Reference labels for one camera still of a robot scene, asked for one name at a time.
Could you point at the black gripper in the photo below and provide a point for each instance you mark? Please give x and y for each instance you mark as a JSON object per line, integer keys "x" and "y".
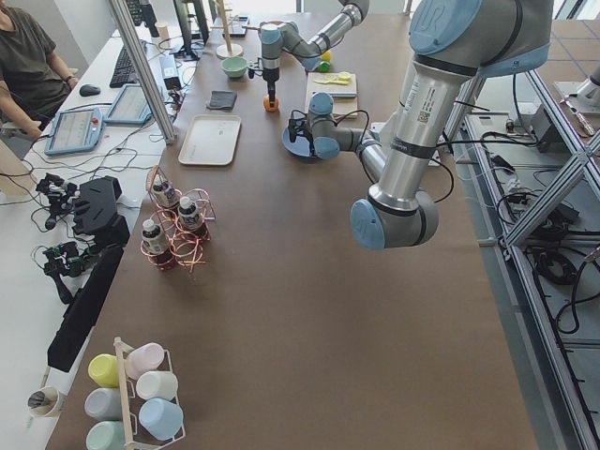
{"x": 271, "y": 77}
{"x": 309, "y": 139}

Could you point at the orange fruit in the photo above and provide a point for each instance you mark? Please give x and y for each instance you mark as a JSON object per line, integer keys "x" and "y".
{"x": 270, "y": 105}

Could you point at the blue plate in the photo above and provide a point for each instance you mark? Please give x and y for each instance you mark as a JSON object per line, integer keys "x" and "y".
{"x": 299, "y": 148}

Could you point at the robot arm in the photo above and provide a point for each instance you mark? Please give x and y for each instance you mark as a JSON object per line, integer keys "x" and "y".
{"x": 284, "y": 37}
{"x": 452, "y": 42}

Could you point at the green bowl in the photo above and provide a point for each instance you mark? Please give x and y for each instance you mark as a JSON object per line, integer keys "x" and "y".
{"x": 234, "y": 67}

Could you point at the grey folded cloth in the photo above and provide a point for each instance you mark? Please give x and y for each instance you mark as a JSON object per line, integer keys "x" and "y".
{"x": 221, "y": 100}

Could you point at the wooden cutting board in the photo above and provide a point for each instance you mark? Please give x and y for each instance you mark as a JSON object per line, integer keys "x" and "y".
{"x": 344, "y": 96}

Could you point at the green lime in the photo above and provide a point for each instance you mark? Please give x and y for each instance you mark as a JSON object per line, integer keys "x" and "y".
{"x": 324, "y": 66}

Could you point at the wooden cup stand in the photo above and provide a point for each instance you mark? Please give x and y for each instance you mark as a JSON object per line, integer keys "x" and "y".
{"x": 229, "y": 48}

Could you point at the yellow plastic knife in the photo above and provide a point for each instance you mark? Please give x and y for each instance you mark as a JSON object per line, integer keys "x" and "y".
{"x": 341, "y": 78}

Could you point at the cream rabbit tray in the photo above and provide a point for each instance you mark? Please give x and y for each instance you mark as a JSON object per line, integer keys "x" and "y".
{"x": 210, "y": 140}

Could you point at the blue teach pendant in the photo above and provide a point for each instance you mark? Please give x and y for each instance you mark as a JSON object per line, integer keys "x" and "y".
{"x": 74, "y": 131}
{"x": 130, "y": 108}

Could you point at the dark tea bottle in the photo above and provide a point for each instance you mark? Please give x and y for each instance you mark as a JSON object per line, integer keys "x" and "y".
{"x": 165, "y": 194}
{"x": 156, "y": 246}
{"x": 192, "y": 219}

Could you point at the black keyboard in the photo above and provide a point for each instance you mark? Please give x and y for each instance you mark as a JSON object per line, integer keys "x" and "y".
{"x": 123, "y": 72}

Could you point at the black computer mouse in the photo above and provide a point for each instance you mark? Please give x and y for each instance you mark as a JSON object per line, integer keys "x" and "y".
{"x": 89, "y": 90}

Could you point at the seated person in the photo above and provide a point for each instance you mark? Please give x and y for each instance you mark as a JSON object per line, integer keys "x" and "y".
{"x": 35, "y": 80}

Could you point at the pink cup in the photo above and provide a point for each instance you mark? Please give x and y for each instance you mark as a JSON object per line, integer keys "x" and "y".
{"x": 146, "y": 358}

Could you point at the white cup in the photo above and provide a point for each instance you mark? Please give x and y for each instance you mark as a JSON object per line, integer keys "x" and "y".
{"x": 157, "y": 384}

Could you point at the yellow cup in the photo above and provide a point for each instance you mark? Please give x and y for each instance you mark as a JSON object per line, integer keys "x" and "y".
{"x": 103, "y": 370}

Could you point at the blue cup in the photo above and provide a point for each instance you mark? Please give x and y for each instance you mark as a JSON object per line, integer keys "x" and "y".
{"x": 161, "y": 418}

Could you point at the grey cup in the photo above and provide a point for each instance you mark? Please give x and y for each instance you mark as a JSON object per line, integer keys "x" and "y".
{"x": 104, "y": 404}

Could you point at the green cup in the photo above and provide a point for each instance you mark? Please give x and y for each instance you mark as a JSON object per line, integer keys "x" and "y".
{"x": 106, "y": 435}

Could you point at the paper cup with tools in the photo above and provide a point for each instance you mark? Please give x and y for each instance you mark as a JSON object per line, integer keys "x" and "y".
{"x": 45, "y": 402}

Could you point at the copper wire bottle rack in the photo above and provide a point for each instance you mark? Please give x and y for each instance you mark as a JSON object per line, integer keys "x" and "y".
{"x": 186, "y": 247}

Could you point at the aluminium frame post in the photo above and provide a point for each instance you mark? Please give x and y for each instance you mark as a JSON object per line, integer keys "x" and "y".
{"x": 128, "y": 33}

